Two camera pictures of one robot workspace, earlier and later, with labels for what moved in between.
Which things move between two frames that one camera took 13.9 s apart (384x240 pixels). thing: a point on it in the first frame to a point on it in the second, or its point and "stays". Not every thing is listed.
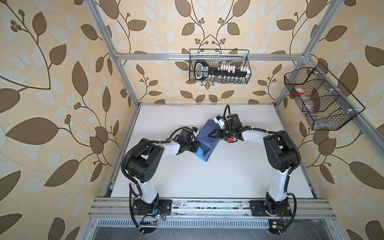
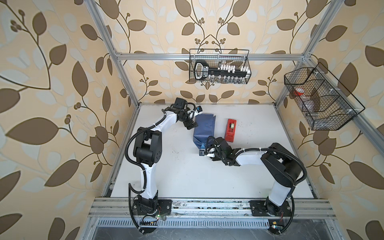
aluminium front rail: [123, 208] stays
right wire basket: [325, 104] stays
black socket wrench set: [224, 74] stays
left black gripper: [195, 145] to [189, 124]
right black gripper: [218, 133] to [215, 158]
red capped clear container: [299, 92] stays
